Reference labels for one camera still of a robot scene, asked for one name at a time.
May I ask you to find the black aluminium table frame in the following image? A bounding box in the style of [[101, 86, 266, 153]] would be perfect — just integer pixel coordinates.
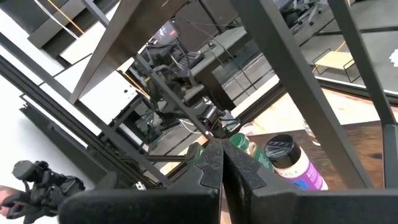
[[0, 30, 165, 190]]

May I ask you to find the yellow cable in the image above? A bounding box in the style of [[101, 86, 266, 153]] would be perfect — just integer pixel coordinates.
[[123, 72, 150, 100]]

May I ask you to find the grey desk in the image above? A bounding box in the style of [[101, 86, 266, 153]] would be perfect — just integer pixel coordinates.
[[189, 26, 249, 78]]

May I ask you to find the office chair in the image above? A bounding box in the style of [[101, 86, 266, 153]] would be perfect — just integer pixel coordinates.
[[279, 0, 330, 27]]

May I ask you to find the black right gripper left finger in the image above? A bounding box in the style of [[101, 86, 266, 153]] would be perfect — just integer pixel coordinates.
[[58, 139, 224, 224]]

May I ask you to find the three-tier wood metal shelf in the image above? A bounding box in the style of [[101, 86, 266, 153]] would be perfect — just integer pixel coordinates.
[[70, 0, 398, 190]]

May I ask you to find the small black box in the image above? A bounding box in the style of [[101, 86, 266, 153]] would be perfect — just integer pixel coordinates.
[[185, 142, 206, 166]]

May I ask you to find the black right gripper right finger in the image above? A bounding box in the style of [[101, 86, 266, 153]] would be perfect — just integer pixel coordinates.
[[222, 141, 398, 224]]

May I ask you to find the person's hand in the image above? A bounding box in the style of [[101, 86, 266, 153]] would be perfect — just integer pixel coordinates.
[[0, 185, 19, 218]]

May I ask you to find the oregano glass jar green lid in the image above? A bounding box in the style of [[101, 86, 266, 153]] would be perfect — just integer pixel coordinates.
[[229, 133, 274, 171]]

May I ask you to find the white crumpled paper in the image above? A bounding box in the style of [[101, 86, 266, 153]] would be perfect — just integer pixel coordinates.
[[388, 49, 398, 68]]

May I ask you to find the computer monitor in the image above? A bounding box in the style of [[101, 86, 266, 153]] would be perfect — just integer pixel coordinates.
[[152, 20, 182, 46]]

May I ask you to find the small wooden wire-frame stand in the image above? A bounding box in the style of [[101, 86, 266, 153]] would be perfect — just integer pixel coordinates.
[[312, 48, 361, 83]]

